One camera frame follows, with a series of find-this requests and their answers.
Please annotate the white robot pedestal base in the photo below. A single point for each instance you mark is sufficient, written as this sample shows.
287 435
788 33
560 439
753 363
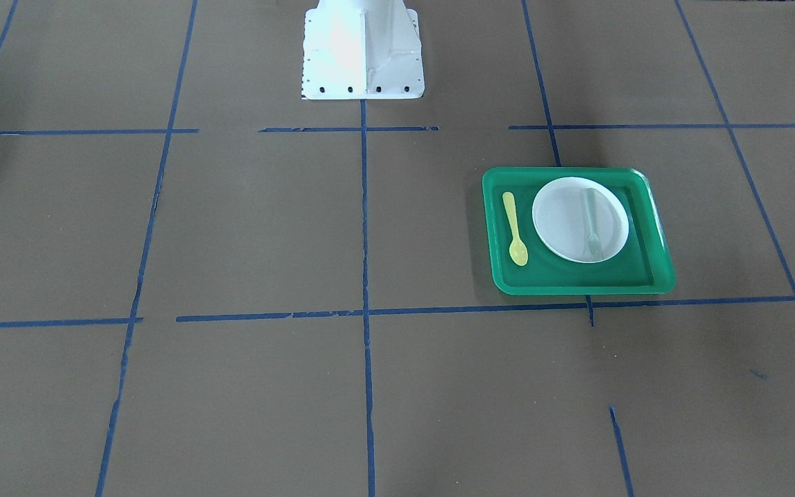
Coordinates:
356 50

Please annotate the green plastic tray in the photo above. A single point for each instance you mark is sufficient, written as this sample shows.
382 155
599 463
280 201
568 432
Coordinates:
643 267

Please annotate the white round plate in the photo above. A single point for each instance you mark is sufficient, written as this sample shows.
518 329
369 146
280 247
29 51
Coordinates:
559 219

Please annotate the yellow plastic spoon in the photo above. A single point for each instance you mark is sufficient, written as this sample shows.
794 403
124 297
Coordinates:
517 249

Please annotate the pale green plastic fork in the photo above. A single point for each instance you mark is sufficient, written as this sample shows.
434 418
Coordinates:
590 208

